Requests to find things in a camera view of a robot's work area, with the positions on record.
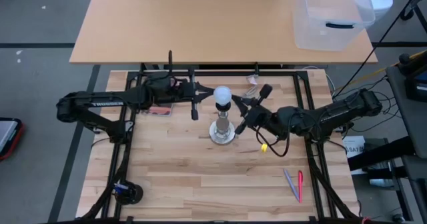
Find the clear plastic storage bin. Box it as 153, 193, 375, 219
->
293, 0, 377, 52

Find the black equipment cart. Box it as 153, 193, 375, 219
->
346, 50, 427, 224

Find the white lightbulb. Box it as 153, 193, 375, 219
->
213, 85, 233, 105

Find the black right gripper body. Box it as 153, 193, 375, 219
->
234, 83, 278, 135

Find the tan wooden desk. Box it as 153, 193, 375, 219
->
69, 0, 379, 65

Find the flat picture booklet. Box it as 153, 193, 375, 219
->
141, 103, 175, 118

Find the black aluminium table frame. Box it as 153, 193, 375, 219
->
79, 62, 362, 224

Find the silver metal lamp base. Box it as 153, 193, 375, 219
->
209, 102, 236, 146

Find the yellow pole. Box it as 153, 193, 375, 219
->
336, 49, 427, 91

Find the black slanted pole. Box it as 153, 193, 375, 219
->
333, 0, 427, 98

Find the clear lamp power cord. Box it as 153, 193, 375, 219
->
244, 83, 260, 99

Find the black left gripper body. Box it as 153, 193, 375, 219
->
143, 69, 200, 121

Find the red-edged case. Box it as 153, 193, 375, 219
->
0, 117, 25, 161

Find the pink pen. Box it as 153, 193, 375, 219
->
297, 170, 304, 204

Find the grey pen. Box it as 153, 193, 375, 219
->
283, 168, 300, 201

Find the white paper sign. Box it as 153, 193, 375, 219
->
342, 135, 366, 158

